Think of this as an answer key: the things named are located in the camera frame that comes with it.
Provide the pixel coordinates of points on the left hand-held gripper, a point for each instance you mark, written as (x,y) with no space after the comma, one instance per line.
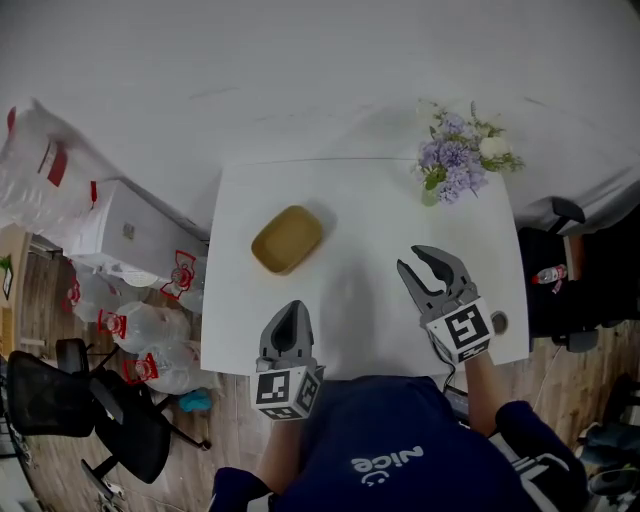
(280,390)

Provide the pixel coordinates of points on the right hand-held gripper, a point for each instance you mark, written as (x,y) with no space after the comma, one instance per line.
(462,330)

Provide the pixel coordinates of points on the person's right forearm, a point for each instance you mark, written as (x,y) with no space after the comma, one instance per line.
(481,395)

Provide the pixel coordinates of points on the person's left forearm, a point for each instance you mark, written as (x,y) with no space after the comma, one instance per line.
(282,450)

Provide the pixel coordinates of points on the teal cloth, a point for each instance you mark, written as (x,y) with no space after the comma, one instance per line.
(195,400)

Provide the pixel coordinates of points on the small red-label water bottle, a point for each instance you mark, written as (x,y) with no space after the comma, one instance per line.
(549,274)

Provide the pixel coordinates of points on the vase of purple flowers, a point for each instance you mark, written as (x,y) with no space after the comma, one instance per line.
(452,160)

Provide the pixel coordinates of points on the black device with screen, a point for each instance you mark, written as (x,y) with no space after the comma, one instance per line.
(457,400)

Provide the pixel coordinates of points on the group of clear water jugs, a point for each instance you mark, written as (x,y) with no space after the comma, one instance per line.
(150,330)

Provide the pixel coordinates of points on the brown board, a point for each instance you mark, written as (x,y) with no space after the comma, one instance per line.
(575,255)

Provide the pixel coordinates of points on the person's navy shirt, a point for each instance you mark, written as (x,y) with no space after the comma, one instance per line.
(390,450)

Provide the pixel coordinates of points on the black office chair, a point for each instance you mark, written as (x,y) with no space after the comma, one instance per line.
(590,290)
(45,395)

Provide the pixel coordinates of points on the white water dispenser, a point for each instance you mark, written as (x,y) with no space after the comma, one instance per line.
(130,230)

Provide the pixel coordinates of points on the light wooden desk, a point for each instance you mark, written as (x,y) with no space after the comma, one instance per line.
(17,320)

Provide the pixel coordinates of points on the small green plant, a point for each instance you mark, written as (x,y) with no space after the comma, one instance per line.
(5,262)

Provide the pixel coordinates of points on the plastic-wrapped large water bottle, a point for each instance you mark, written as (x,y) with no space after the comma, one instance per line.
(40,175)

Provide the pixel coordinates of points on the small desk picture frame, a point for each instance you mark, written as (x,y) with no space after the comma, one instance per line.
(6,282)

